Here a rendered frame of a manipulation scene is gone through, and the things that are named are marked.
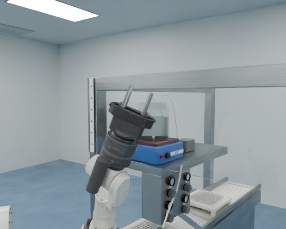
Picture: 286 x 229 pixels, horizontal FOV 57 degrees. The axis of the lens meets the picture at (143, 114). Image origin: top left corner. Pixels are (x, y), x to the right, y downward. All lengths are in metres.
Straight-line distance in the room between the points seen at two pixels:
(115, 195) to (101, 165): 0.10
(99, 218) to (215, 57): 3.92
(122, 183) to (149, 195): 0.43
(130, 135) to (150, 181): 0.46
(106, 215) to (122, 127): 0.29
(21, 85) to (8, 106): 0.53
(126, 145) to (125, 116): 0.07
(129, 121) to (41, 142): 6.18
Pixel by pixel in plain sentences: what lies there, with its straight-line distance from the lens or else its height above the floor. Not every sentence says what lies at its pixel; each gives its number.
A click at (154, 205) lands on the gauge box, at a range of 1.13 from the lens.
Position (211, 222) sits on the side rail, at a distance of 1.62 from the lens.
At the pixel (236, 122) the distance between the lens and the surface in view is 0.81.
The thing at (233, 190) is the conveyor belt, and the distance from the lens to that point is 2.24.
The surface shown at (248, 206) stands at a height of 0.83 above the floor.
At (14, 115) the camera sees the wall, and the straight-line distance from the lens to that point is 6.41.
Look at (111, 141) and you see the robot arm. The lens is 0.68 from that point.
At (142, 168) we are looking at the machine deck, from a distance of 1.13.
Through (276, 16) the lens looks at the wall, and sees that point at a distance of 4.41.
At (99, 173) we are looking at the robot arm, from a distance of 0.69.
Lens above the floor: 1.62
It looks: 4 degrees down
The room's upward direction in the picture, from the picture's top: straight up
